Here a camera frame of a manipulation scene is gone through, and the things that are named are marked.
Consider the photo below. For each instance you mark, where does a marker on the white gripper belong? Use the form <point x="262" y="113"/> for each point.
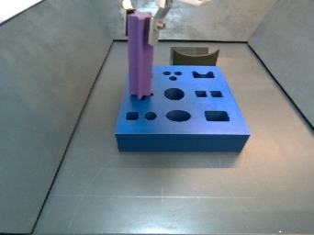
<point x="157" y="21"/>

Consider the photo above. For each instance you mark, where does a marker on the purple star prism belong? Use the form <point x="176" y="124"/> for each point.
<point x="141" y="54"/>

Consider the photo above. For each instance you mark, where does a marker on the black curved fixture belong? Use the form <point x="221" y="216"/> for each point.
<point x="194" y="56"/>

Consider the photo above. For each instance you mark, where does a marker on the blue shape sorter block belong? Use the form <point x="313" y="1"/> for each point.
<point x="189" y="115"/>

